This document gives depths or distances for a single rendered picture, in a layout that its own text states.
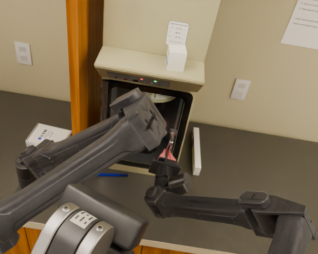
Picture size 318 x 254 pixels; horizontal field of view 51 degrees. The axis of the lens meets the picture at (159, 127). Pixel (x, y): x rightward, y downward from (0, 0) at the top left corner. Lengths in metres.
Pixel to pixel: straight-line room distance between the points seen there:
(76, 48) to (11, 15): 0.71
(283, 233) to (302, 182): 0.93
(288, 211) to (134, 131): 0.37
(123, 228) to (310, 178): 1.40
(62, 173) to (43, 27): 1.10
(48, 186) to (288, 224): 0.47
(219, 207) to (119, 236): 0.54
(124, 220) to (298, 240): 0.44
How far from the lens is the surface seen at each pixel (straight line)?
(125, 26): 1.03
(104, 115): 1.21
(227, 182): 1.49
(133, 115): 0.57
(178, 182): 1.06
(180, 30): 1.02
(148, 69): 0.97
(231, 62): 1.57
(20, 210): 0.64
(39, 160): 0.89
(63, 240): 0.32
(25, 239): 1.48
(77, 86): 1.07
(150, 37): 1.03
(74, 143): 0.78
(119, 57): 1.01
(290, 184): 1.61
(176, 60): 0.97
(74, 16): 0.95
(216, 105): 1.70
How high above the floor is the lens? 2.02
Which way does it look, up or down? 41 degrees down
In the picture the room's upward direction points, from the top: 10 degrees clockwise
